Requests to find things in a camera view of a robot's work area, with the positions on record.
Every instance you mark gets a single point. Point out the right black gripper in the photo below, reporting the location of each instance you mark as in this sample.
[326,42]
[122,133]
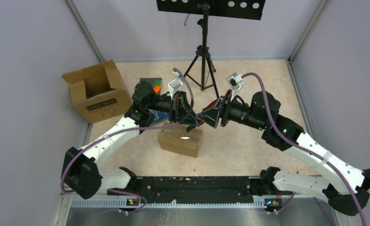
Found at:
[221,110]

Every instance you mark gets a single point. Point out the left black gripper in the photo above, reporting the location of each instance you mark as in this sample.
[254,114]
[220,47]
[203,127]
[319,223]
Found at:
[180,110]

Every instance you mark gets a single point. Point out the blue blister pack item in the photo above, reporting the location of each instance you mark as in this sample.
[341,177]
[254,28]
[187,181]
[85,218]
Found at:
[159,116]

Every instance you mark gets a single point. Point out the small cardboard box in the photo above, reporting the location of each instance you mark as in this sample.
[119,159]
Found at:
[178,140]

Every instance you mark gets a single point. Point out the large cardboard box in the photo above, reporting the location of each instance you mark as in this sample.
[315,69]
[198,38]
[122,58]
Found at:
[98,92]

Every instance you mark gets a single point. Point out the red black utility knife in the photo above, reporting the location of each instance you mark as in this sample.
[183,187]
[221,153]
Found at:
[206,116]

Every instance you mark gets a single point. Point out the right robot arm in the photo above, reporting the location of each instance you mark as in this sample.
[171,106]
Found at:
[344,187]

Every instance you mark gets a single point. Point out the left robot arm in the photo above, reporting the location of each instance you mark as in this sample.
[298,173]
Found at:
[80,172]

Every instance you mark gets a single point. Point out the orange curved toy piece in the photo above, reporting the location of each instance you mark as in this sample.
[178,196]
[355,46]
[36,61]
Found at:
[157,89]

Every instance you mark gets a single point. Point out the green toy brick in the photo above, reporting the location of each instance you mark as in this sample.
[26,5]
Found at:
[157,82]

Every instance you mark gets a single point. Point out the grey toy brick baseplate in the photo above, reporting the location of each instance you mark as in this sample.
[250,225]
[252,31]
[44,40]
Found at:
[150,80]

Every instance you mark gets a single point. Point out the black tripod stand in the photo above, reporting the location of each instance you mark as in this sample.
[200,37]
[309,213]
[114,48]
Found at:
[202,52]

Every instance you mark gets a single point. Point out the black perforated plate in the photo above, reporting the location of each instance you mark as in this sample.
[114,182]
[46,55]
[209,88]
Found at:
[242,9]

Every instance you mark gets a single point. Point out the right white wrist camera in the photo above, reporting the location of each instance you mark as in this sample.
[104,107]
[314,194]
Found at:
[236,83]

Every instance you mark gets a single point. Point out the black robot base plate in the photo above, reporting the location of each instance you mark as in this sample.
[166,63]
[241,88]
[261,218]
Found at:
[201,190]

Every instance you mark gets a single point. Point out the grey cable duct rail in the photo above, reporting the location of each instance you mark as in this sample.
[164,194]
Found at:
[122,203]

